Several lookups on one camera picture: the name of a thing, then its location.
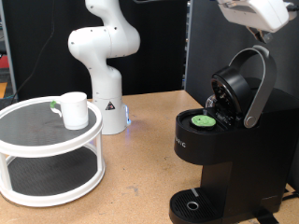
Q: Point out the red background item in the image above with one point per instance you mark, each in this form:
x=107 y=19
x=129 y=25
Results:
x=3 y=62

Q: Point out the black curtain backdrop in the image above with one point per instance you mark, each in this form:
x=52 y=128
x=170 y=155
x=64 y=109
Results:
x=40 y=31

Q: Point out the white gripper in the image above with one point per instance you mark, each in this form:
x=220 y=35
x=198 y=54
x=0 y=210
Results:
x=258 y=14

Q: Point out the grey metal frame post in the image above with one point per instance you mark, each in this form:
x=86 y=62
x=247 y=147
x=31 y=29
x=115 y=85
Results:
x=7 y=46

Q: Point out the black Keurig coffee machine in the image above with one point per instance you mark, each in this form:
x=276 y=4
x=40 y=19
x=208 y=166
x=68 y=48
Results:
x=243 y=155

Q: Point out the white two-tier turntable shelf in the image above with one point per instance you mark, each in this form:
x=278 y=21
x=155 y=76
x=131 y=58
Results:
x=37 y=127

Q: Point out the orange background item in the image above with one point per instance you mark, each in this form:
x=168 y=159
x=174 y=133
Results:
x=3 y=90

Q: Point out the dark grey partition panel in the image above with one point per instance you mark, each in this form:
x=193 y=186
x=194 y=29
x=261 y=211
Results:
x=218 y=46

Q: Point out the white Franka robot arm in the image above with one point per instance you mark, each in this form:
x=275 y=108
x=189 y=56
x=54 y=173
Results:
x=106 y=77

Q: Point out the green-lidded coffee pod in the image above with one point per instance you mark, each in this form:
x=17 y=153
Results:
x=202 y=120

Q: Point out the clear water reservoir black lid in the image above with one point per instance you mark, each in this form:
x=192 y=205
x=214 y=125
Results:
x=210 y=101

